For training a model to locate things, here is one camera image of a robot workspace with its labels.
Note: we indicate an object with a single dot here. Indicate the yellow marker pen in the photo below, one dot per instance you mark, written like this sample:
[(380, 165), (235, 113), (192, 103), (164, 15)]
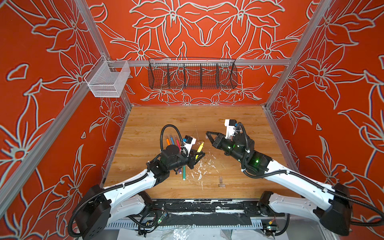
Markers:
[(199, 149)]

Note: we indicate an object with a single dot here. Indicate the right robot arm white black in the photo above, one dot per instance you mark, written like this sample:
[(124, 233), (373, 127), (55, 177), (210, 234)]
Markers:
[(331, 206)]

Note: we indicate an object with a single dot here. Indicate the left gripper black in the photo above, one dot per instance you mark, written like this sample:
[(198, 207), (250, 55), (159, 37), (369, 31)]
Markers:
[(191, 159)]

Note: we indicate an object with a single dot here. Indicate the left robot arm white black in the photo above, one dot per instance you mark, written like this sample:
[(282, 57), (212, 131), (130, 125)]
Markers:
[(102, 206)]

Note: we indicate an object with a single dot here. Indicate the black wire basket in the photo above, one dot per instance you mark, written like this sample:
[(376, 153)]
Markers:
[(181, 73)]

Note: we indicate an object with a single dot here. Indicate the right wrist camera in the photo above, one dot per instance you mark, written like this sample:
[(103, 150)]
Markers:
[(231, 128)]

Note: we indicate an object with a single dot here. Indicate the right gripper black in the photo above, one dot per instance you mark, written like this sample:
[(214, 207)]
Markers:
[(218, 141)]

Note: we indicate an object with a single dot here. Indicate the grey cable duct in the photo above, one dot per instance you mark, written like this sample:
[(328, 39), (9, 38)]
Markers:
[(130, 225)]

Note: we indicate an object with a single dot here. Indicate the white mesh basket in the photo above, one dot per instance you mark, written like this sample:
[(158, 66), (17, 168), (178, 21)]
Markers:
[(105, 83)]

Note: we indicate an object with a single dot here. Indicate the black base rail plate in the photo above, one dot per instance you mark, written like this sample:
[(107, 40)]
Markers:
[(208, 211)]

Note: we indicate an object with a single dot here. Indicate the pink marker pen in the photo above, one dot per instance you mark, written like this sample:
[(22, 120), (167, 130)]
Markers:
[(178, 143)]

